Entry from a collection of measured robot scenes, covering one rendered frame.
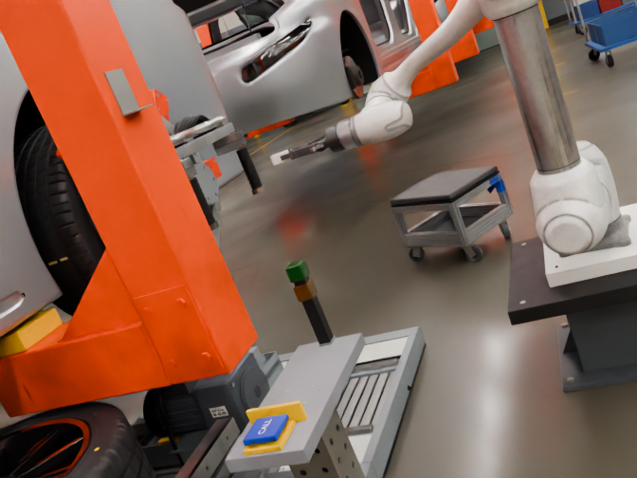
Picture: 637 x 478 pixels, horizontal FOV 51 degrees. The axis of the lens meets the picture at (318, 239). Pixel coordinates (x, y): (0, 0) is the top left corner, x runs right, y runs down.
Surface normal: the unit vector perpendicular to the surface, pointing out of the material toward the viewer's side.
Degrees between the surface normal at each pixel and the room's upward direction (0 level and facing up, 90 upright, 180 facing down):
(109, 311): 90
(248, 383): 90
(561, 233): 99
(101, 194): 90
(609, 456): 0
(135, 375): 90
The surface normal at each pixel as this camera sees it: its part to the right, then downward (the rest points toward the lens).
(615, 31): -0.22, 0.33
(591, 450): -0.37, -0.90
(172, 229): 0.88, -0.25
